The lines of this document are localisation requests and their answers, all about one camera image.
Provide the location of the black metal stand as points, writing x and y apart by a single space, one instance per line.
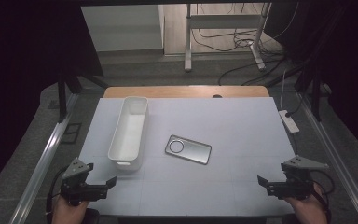
316 99
62 96

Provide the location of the black floor socket plate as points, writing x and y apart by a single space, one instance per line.
71 133

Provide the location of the person's left hand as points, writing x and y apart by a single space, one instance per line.
66 213

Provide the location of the white plastic storage bin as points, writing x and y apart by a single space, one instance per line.
129 133

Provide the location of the clear phone case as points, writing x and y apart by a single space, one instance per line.
195 152

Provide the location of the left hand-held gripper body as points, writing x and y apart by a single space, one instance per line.
74 189

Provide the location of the person's right hand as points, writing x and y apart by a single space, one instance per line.
309 211

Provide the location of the white metal desk frame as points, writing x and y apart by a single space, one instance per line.
223 21

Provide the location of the white table cover sheet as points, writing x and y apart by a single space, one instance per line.
230 130

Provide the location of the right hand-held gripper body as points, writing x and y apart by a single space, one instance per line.
292 188

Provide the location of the white cabinet panel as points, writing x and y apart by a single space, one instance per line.
121 28

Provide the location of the aluminium floor rail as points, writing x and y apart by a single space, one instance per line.
338 155
43 158

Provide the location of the white power strip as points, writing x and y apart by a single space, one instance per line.
289 122

